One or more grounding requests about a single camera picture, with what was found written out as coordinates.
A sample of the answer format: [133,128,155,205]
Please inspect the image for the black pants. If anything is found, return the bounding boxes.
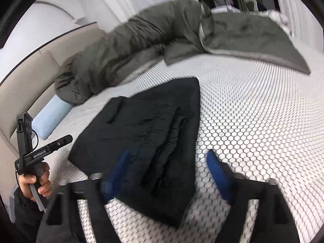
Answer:
[68,77,202,228]

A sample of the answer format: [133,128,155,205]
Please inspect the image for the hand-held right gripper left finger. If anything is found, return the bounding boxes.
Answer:
[36,149,131,243]

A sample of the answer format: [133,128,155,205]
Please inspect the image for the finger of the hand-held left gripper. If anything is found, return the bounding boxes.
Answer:
[47,134,74,155]
[16,111,33,157]

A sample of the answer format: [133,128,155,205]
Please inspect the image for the light blue pillow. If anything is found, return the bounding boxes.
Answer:
[32,95,73,140]

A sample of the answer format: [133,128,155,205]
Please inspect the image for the person's left forearm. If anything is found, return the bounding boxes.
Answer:
[13,187,48,236]

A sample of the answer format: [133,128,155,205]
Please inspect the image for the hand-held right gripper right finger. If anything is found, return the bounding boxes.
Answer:
[207,149,301,243]

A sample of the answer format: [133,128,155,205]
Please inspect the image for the grey duvet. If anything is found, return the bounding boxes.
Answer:
[54,0,311,105]

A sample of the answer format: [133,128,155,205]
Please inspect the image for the narrow white curtain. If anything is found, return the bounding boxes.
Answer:
[272,0,312,39]

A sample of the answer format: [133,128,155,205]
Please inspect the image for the beige padded headboard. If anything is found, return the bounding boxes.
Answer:
[0,27,107,145]

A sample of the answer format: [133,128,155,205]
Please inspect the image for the person's left hand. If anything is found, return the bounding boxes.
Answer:
[18,162,51,201]

